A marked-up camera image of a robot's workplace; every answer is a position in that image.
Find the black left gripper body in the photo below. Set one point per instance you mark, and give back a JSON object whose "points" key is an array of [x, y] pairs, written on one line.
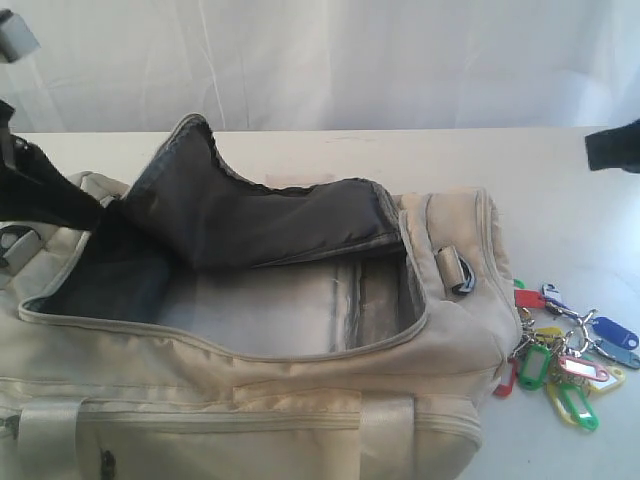
{"points": [[9, 182]]}

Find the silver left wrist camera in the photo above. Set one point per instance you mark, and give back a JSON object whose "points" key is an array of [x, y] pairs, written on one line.
{"points": [[16, 38]]}

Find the white backdrop curtain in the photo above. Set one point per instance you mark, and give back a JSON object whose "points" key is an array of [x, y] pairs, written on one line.
{"points": [[325, 65]]}

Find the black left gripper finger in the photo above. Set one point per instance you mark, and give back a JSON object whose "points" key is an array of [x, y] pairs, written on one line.
{"points": [[46, 196]]}

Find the beige canvas duffel bag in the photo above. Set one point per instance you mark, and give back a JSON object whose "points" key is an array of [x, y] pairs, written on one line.
{"points": [[211, 327]]}

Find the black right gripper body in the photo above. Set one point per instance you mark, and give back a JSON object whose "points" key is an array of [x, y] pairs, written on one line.
{"points": [[616, 148]]}

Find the bunch of colourful key tags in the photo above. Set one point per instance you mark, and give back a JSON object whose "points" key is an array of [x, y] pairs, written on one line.
{"points": [[569, 355]]}

